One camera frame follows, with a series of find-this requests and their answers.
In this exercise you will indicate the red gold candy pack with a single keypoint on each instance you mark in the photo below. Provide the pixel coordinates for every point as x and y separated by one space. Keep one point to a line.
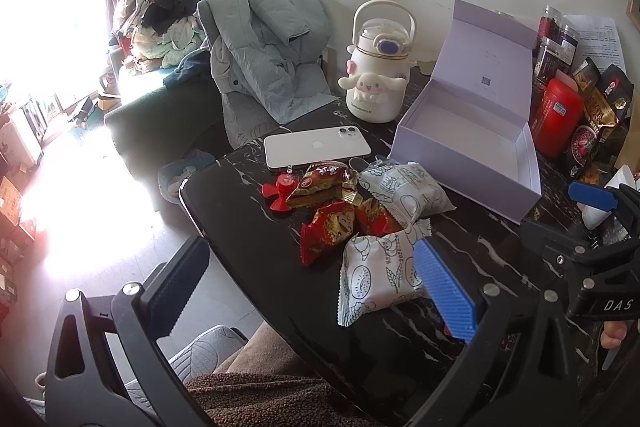
331 226
374 219

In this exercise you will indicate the white smartphone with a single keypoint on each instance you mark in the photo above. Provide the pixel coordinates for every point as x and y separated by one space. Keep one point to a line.
302 148

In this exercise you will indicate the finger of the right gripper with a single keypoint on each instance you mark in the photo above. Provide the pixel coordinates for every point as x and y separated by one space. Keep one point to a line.
602 198

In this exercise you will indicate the person right hand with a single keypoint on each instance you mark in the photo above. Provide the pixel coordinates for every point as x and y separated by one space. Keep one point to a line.
613 334

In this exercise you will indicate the pile of clothes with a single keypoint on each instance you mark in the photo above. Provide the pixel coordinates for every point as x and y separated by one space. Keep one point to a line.
156 34

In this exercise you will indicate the clear jar blue label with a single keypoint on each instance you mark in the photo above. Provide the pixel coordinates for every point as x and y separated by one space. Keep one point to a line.
568 39

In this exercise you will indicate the dark green sofa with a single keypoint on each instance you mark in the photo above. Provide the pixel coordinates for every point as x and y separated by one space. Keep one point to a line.
165 124

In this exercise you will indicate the white paper sheet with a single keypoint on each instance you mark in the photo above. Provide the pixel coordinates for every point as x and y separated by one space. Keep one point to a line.
599 40

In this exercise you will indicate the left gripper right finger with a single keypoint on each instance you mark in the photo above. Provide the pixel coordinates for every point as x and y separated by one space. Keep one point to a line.
454 292

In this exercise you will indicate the clear jar red contents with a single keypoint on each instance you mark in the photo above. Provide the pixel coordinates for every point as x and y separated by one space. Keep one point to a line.
549 23

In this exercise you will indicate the black gold oat bag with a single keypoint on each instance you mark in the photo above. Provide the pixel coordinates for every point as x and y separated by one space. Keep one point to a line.
607 96

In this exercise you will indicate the brown cereal snack pack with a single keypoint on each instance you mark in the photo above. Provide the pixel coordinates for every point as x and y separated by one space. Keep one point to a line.
326 182

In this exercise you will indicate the red plastic flower suction toy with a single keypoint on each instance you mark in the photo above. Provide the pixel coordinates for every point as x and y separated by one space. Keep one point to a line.
277 193

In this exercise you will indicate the white cinnamoroll water bottle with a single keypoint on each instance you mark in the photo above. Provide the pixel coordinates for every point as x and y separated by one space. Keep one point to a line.
378 68

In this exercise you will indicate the clear jar dark label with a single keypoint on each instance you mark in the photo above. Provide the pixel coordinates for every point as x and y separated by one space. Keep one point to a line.
549 61

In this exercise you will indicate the grey-green puffer jacket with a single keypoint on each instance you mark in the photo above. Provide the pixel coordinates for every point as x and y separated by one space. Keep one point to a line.
275 47

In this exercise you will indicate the red canister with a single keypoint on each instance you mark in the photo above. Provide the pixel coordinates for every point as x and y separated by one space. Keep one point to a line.
557 117

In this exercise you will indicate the lavender open gift box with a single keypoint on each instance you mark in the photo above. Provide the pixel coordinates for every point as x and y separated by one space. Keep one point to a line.
468 128

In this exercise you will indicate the white printed snack pack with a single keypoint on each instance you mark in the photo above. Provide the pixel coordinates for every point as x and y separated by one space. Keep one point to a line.
379 272
407 191

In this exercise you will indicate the white paper cup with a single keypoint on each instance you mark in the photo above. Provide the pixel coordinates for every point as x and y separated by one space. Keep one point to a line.
593 217

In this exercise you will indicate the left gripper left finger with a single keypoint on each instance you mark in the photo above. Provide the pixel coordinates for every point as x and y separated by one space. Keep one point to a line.
170 290

